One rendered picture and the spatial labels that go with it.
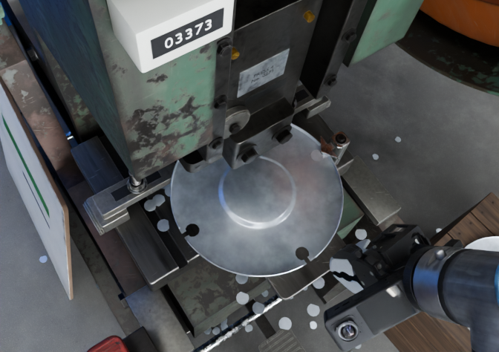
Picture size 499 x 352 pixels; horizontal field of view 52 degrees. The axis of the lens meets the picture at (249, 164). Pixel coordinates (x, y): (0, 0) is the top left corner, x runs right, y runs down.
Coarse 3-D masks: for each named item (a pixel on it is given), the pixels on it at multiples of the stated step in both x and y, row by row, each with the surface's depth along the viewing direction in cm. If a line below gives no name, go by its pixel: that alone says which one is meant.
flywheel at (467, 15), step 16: (432, 0) 78; (448, 0) 75; (464, 0) 73; (480, 0) 71; (496, 0) 69; (432, 16) 79; (448, 16) 77; (464, 16) 74; (480, 16) 72; (496, 16) 70; (464, 32) 76; (480, 32) 73; (496, 32) 71
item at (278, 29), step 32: (256, 0) 53; (288, 0) 54; (320, 0) 56; (256, 32) 54; (288, 32) 58; (256, 64) 59; (288, 64) 64; (256, 96) 66; (288, 96) 72; (256, 128) 69; (288, 128) 74
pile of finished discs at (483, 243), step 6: (480, 240) 133; (486, 240) 133; (492, 240) 133; (498, 240) 133; (468, 246) 132; (474, 246) 132; (480, 246) 132; (486, 246) 132; (492, 246) 132; (498, 246) 132
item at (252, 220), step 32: (224, 160) 88; (256, 160) 88; (288, 160) 89; (320, 160) 90; (192, 192) 85; (224, 192) 85; (256, 192) 85; (288, 192) 86; (320, 192) 87; (224, 224) 83; (256, 224) 83; (288, 224) 84; (320, 224) 85; (224, 256) 81; (256, 256) 81; (288, 256) 82
